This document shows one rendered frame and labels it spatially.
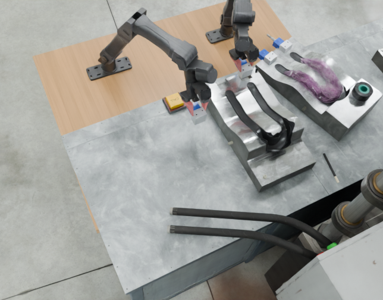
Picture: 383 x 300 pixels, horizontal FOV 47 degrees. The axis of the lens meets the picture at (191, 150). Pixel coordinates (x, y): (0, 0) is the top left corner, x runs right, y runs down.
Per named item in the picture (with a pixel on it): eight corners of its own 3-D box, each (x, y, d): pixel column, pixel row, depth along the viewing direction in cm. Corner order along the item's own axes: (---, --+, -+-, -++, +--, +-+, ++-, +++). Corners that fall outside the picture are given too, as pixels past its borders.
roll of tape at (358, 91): (370, 88, 189) (373, 83, 186) (369, 103, 186) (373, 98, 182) (351, 84, 190) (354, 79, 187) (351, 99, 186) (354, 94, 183)
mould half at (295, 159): (201, 98, 194) (204, 79, 183) (251, 79, 201) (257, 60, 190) (259, 192, 174) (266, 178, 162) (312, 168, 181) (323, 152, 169)
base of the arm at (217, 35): (250, 21, 208) (243, 11, 211) (212, 32, 203) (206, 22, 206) (247, 33, 215) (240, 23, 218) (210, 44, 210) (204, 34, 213)
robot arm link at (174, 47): (200, 47, 156) (132, 0, 159) (186, 62, 152) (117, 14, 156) (194, 66, 167) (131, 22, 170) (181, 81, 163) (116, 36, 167)
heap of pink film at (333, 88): (279, 75, 196) (284, 63, 189) (304, 55, 203) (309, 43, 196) (325, 111, 188) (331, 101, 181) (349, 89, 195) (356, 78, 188)
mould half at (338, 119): (253, 72, 204) (258, 56, 194) (288, 44, 213) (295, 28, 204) (338, 141, 188) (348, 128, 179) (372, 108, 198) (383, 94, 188)
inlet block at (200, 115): (180, 100, 180) (181, 92, 175) (191, 96, 181) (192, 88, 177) (194, 125, 175) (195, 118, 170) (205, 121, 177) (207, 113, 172)
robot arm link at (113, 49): (118, 56, 193) (144, 26, 165) (108, 66, 190) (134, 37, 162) (107, 46, 192) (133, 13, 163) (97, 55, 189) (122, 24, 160)
